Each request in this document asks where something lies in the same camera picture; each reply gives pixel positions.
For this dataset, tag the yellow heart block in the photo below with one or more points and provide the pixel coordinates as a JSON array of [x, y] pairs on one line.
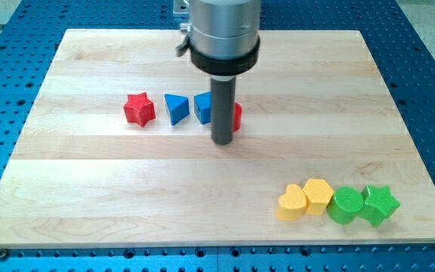
[[292, 204]]

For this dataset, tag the yellow hexagon block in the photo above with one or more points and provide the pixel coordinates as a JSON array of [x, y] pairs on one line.
[[318, 193]]

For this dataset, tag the red round block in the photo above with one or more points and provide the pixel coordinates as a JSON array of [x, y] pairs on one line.
[[237, 117]]

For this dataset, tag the blue cube block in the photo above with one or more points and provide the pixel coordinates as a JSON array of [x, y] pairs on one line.
[[202, 107]]

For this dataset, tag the blue triangle block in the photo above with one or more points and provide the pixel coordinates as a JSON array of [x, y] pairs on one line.
[[178, 107]]

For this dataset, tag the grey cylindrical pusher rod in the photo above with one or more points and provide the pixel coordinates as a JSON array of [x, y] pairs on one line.
[[222, 108]]

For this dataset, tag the red star block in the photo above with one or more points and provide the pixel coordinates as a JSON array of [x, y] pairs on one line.
[[139, 109]]

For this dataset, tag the light wooden board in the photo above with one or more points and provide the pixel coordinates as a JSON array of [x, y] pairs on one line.
[[314, 106]]

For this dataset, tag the green cylinder block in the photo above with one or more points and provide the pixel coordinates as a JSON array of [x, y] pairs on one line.
[[344, 205]]

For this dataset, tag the green star block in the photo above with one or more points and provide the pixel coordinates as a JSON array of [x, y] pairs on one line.
[[379, 204]]

